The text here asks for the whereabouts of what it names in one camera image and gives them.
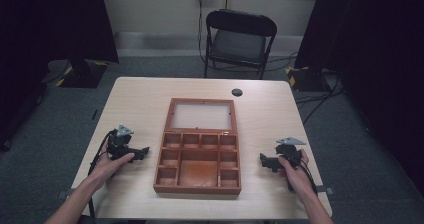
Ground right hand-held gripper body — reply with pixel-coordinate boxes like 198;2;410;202
263;136;307;173

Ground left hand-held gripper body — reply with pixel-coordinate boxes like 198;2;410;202
106;123;145;162

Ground brown wooden compartment box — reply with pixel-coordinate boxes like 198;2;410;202
153;97;242;196

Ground person's right hand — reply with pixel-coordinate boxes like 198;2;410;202
277;149;316;205

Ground person's left hand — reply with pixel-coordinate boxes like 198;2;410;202
89;140;136;189

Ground black yellow striped base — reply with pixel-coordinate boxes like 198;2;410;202
284;65;331;92

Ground black stand base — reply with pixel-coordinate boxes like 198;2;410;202
54;58;109;89

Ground black folding chair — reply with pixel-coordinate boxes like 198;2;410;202
203;8;278;80

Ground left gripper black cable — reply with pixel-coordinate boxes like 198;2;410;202
87;130;118;218

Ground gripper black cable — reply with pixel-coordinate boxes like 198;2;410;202
293;155;319;197
87;130;118;218

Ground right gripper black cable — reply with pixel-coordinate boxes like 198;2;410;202
293;155;319;197

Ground black floor cables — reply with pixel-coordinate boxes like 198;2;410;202
266;50;346;127

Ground black wall cable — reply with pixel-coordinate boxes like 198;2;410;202
197;0;209;65

